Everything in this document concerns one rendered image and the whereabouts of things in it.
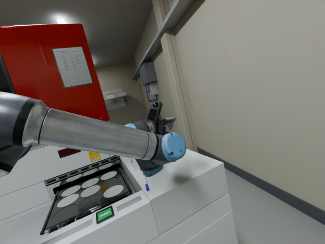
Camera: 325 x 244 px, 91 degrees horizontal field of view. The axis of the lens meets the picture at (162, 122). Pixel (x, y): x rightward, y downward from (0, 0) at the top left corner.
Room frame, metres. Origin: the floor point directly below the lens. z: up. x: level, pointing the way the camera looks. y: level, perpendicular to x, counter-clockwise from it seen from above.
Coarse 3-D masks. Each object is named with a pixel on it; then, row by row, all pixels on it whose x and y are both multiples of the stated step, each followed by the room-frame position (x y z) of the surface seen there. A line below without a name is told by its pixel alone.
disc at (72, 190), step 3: (75, 186) 0.89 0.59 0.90; (78, 186) 0.88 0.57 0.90; (69, 189) 0.87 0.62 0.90; (72, 189) 0.86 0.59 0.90; (75, 189) 0.85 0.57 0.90; (78, 189) 0.84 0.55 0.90; (63, 192) 0.85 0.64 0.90; (66, 192) 0.84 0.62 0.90; (69, 192) 0.83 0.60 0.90; (72, 192) 0.82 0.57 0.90; (63, 195) 0.81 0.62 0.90; (66, 195) 0.81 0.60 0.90
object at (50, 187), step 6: (114, 162) 1.05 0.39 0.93; (96, 168) 1.00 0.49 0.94; (102, 168) 1.01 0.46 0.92; (120, 168) 1.06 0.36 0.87; (78, 174) 0.96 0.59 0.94; (84, 174) 0.97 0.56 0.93; (60, 180) 0.93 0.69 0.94; (66, 180) 0.93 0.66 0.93; (72, 180) 0.94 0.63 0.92; (48, 186) 0.89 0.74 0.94; (54, 186) 0.90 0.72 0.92; (48, 192) 0.89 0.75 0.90; (54, 192) 0.91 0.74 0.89
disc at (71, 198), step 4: (68, 196) 0.79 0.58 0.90; (72, 196) 0.78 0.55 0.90; (76, 196) 0.77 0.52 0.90; (60, 200) 0.77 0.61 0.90; (64, 200) 0.76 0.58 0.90; (68, 200) 0.75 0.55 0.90; (72, 200) 0.74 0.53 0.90; (60, 204) 0.73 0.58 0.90; (64, 204) 0.72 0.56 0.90; (68, 204) 0.71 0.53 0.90
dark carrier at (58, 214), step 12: (108, 180) 0.87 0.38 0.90; (120, 180) 0.83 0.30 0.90; (60, 192) 0.86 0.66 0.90; (96, 192) 0.76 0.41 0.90; (120, 192) 0.71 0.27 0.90; (72, 204) 0.70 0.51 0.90; (84, 204) 0.68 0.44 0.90; (96, 204) 0.66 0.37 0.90; (60, 216) 0.63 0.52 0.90; (72, 216) 0.61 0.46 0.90
